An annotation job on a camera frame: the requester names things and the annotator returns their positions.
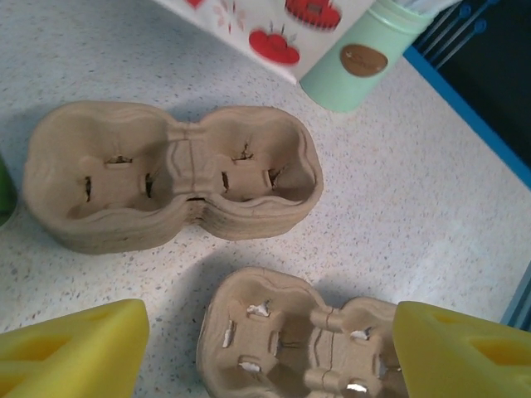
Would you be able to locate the mint green straw holder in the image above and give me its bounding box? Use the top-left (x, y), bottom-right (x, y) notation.
top-left (298, 0), bottom-right (436, 114)

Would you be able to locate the stack of pulp cup carriers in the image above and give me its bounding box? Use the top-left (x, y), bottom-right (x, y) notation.
top-left (22, 101), bottom-right (324, 255)

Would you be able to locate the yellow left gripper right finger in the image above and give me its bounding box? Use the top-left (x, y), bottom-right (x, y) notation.
top-left (392, 300), bottom-right (531, 398)

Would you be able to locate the white and red paper bag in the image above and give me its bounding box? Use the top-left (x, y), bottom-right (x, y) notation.
top-left (153, 0), bottom-right (368, 85)

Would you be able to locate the brown pulp cup carrier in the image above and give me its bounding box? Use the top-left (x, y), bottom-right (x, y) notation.
top-left (195, 267), bottom-right (416, 398)

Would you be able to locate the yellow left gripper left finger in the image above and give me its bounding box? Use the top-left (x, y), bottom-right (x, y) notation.
top-left (0, 298), bottom-right (150, 398)

